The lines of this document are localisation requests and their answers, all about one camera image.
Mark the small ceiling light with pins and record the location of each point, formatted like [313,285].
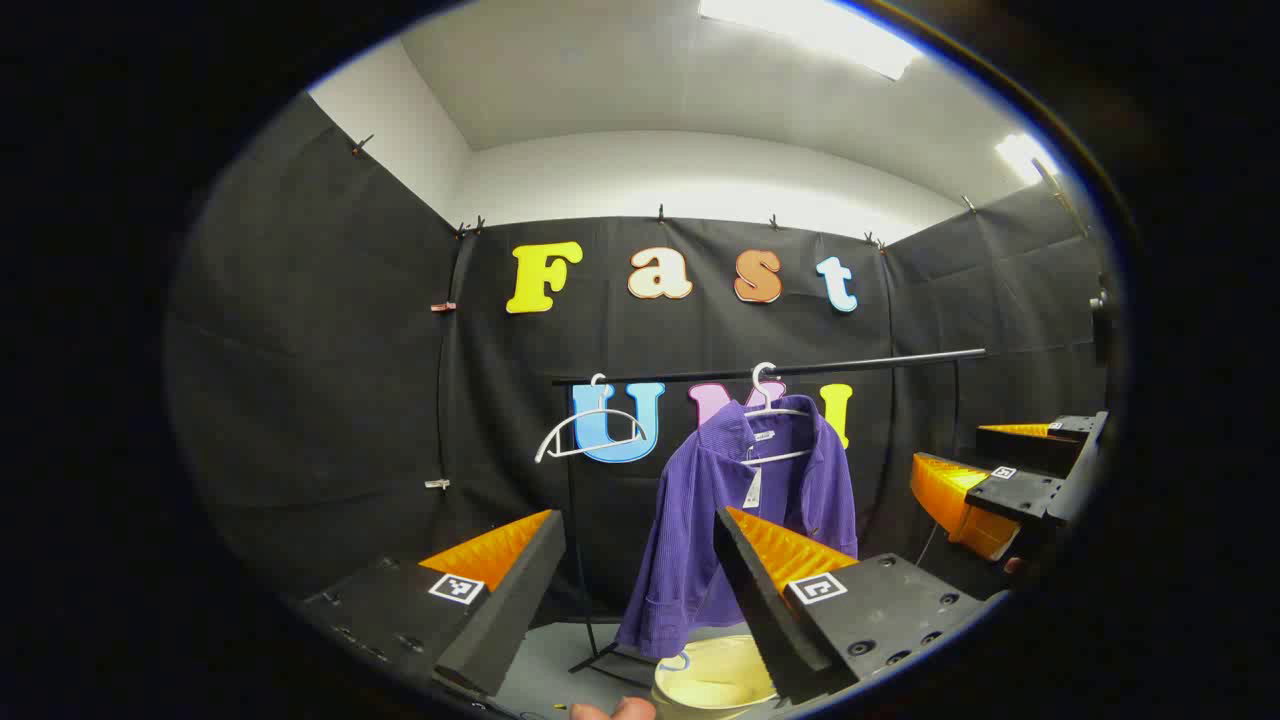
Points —
[1025,158]

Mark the white hanger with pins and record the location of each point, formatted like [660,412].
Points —
[599,398]
[780,411]

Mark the black mounted device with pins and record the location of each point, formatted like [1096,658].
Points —
[1100,325]

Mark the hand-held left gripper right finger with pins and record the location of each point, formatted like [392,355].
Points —
[765,620]

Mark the black backdrop cloth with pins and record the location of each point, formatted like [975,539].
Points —
[330,400]

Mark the black garment rack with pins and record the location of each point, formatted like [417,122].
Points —
[850,361]

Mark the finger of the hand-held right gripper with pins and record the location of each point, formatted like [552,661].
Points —
[1030,450]
[1020,495]

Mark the purple shirt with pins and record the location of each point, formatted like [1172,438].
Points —
[690,500]

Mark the row of dark backdrop clips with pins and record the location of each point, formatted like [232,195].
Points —
[661,213]

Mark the long ceiling light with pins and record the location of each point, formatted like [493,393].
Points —
[820,30]

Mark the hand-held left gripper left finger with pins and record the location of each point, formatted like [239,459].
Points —
[515,610]

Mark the cream laundry hamper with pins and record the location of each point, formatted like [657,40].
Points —
[715,685]

